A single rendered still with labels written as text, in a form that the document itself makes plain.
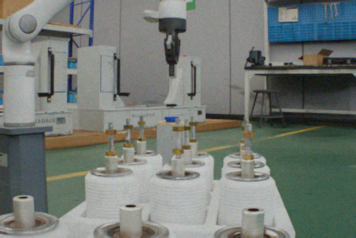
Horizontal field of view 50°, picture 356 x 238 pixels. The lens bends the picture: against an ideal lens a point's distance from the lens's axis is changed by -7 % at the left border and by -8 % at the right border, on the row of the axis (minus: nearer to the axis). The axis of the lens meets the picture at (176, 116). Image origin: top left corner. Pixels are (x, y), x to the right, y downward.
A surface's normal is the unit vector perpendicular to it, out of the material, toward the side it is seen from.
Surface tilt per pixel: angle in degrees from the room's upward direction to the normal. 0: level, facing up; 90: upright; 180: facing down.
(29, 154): 90
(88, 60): 90
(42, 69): 90
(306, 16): 90
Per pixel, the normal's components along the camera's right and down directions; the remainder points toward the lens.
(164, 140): -0.14, 0.05
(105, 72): 0.79, 0.04
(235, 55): -0.61, 0.04
